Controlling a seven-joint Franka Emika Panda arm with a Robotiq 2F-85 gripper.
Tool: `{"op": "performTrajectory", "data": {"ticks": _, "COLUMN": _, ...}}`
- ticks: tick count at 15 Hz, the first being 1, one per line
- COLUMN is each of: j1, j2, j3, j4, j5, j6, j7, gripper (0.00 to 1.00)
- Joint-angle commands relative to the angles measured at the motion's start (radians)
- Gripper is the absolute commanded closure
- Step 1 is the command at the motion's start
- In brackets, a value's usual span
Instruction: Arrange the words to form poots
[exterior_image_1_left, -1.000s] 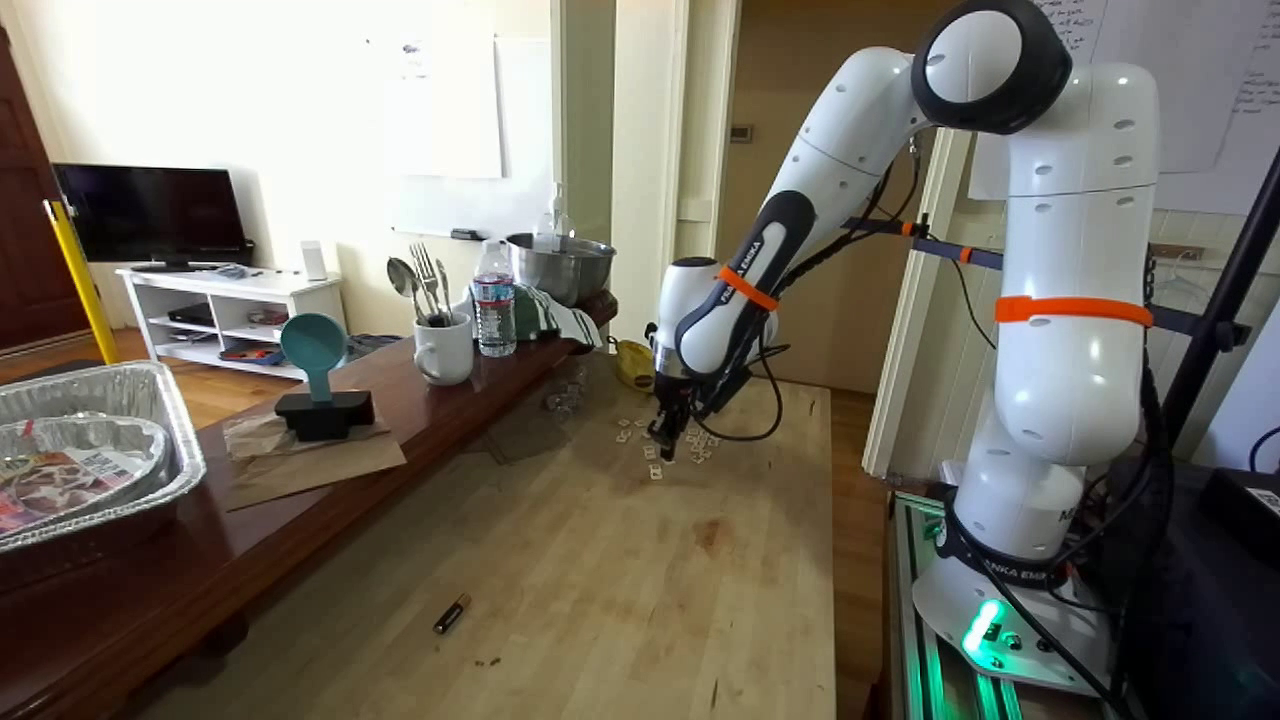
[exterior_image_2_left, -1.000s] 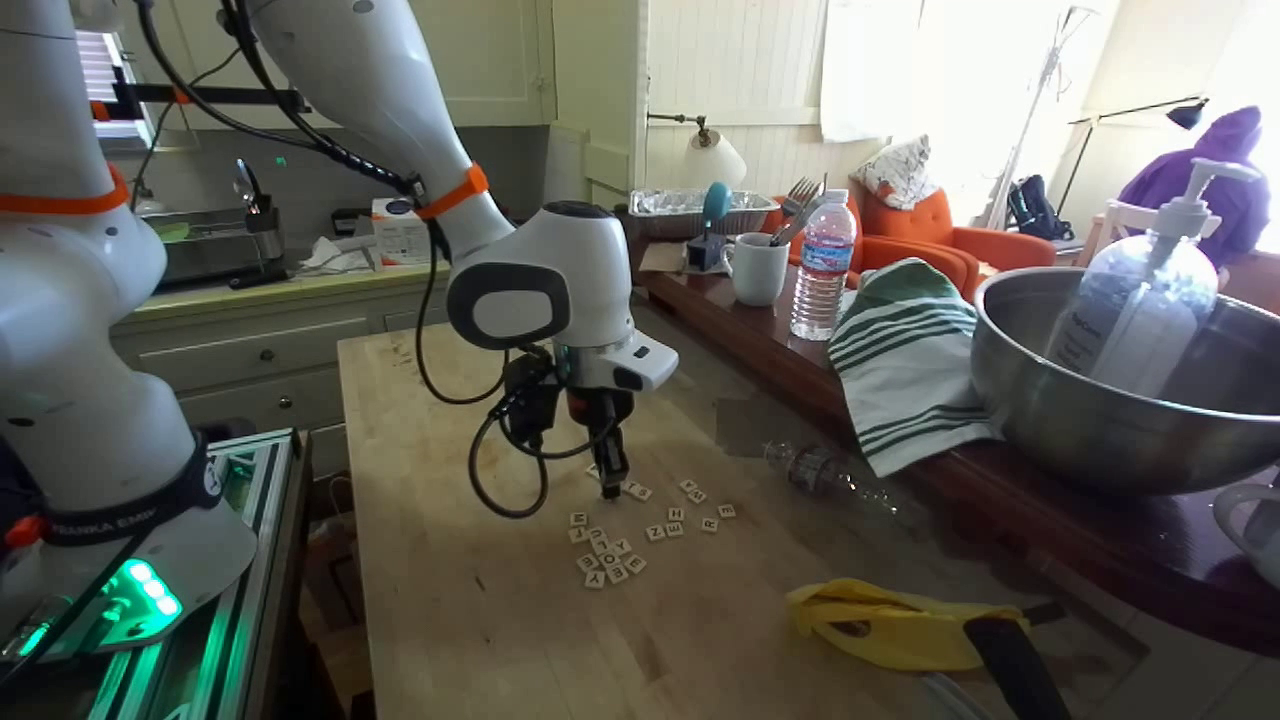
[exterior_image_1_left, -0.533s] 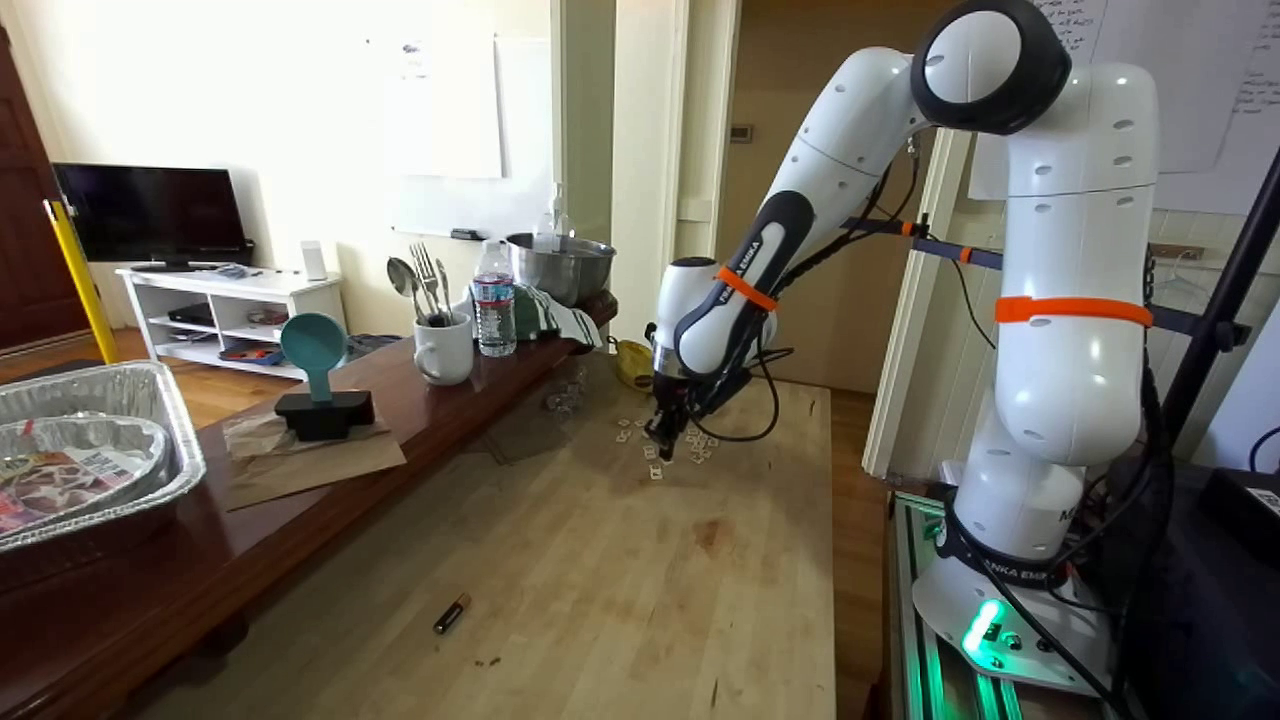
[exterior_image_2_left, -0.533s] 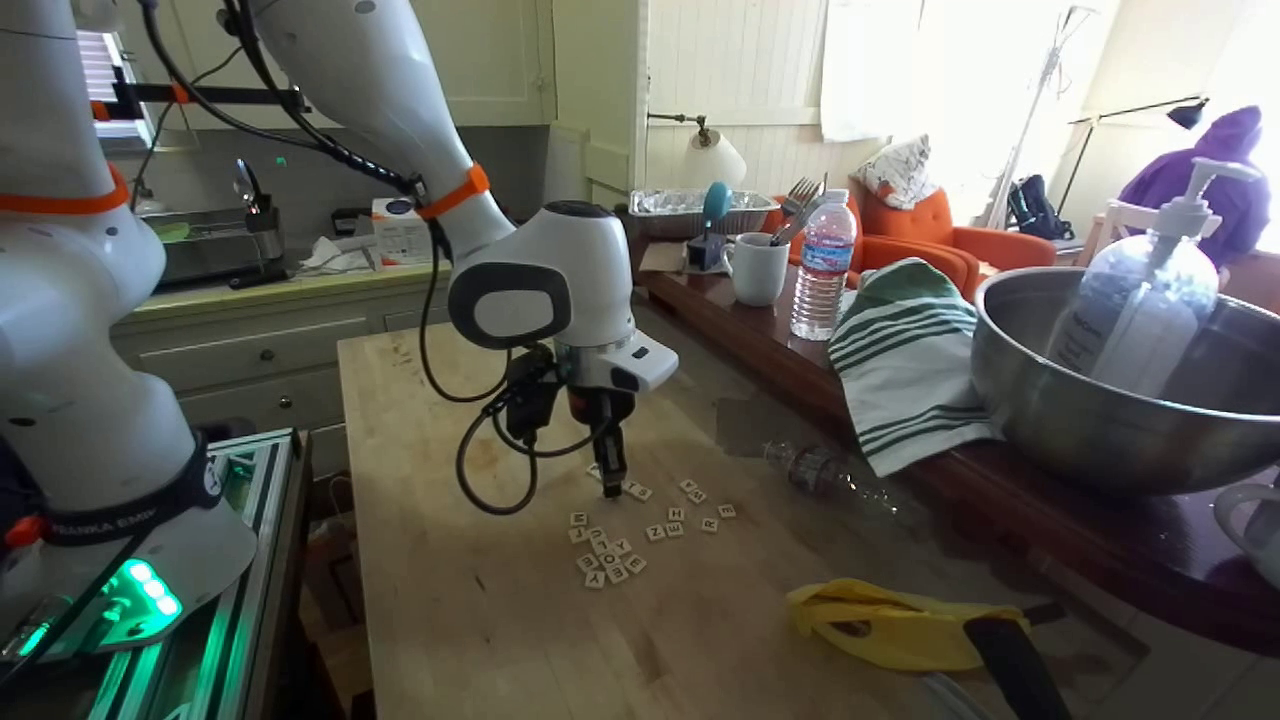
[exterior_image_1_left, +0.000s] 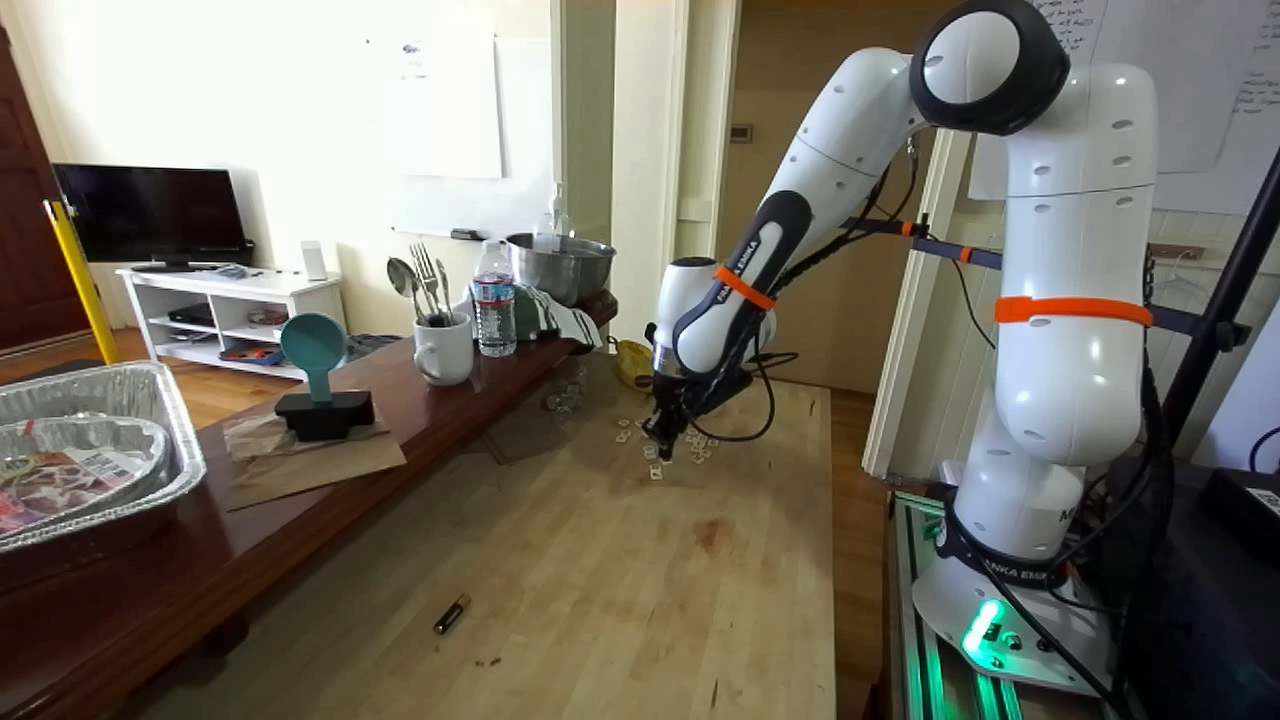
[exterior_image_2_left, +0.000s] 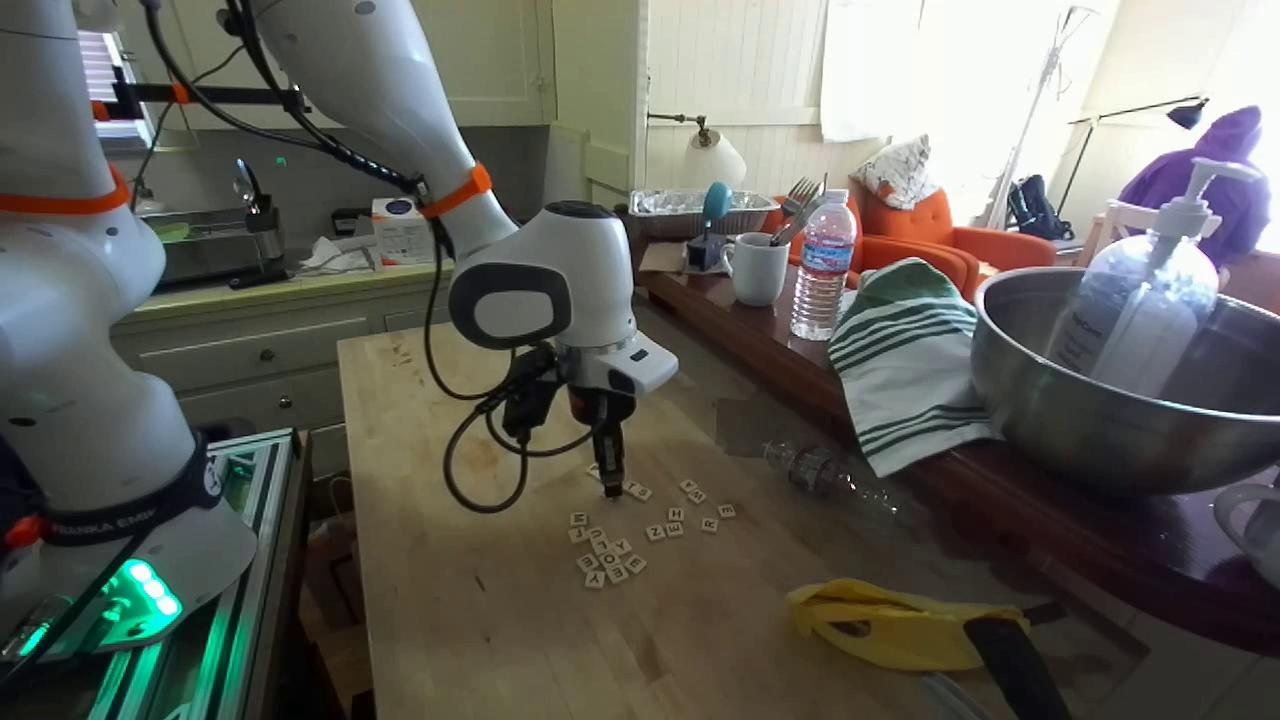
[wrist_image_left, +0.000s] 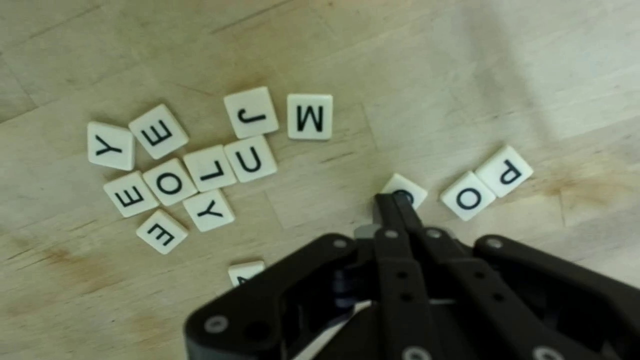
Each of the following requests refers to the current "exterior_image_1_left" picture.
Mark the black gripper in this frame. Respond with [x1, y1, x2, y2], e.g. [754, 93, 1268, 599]
[646, 371, 713, 463]

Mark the green striped white towel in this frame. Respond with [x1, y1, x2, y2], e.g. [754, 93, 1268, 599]
[515, 283, 606, 351]

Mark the brown wooden door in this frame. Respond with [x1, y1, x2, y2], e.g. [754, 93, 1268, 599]
[716, 0, 964, 394]

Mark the large steel mixing bowl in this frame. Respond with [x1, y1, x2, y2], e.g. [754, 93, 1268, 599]
[514, 231, 620, 308]

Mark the clear plastic water bottle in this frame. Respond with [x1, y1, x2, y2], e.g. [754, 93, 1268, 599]
[469, 237, 519, 361]

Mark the clear pump soap bottle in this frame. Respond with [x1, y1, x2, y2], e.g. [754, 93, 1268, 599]
[536, 174, 575, 257]

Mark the white ceramic mug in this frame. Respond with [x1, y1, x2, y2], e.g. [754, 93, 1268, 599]
[412, 312, 479, 393]

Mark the white leaning board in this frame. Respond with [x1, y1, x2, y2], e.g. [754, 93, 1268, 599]
[855, 132, 996, 482]

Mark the metal utensil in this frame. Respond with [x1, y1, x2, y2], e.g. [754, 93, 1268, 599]
[407, 241, 456, 321]

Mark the metal spoon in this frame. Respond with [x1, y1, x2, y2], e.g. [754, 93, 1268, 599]
[383, 252, 429, 325]

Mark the teal paddle on black base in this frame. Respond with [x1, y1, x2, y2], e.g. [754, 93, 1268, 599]
[273, 312, 380, 444]

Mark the brown paper sheet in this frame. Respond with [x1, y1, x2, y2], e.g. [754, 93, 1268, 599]
[216, 402, 412, 512]

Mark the white television stand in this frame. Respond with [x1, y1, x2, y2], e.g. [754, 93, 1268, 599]
[117, 259, 351, 389]

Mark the aluminium foil tray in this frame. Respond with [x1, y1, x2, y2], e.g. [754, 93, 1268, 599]
[0, 355, 212, 556]

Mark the dark metal rod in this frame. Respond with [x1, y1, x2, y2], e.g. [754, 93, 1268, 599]
[854, 213, 1255, 344]

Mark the dark brown wooden counter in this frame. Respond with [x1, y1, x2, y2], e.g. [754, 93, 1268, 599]
[0, 283, 625, 720]

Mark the black equipment box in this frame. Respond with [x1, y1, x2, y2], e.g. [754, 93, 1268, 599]
[1133, 436, 1280, 720]

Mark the black tripod pole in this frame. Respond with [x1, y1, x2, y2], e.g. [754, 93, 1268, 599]
[1152, 144, 1280, 457]

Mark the black flat television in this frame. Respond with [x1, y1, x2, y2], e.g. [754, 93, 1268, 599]
[51, 158, 256, 272]

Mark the colourful printed plastic bag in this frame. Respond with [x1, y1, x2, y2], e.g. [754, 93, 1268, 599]
[0, 411, 171, 537]

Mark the yellow stick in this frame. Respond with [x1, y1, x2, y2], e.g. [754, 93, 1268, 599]
[41, 195, 119, 369]

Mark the whiteboard with writing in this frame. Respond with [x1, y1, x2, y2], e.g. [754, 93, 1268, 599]
[964, 0, 1280, 215]

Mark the dark wooden furniture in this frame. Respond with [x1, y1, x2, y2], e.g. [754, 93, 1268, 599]
[0, 23, 95, 351]

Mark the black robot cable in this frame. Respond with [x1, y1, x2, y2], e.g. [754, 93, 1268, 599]
[685, 144, 937, 448]

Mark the orange forearm strap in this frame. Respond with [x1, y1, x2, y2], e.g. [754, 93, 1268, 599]
[713, 259, 781, 317]

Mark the aluminium frame stand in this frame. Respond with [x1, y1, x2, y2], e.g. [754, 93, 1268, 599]
[883, 493, 1136, 720]

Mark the grey robot base mount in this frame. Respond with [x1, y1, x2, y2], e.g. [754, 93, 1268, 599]
[911, 553, 1126, 699]

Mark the white wall poster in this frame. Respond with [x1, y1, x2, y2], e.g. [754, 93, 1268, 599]
[383, 29, 514, 183]

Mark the orange wide link strap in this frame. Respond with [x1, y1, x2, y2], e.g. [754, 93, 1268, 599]
[994, 291, 1157, 331]

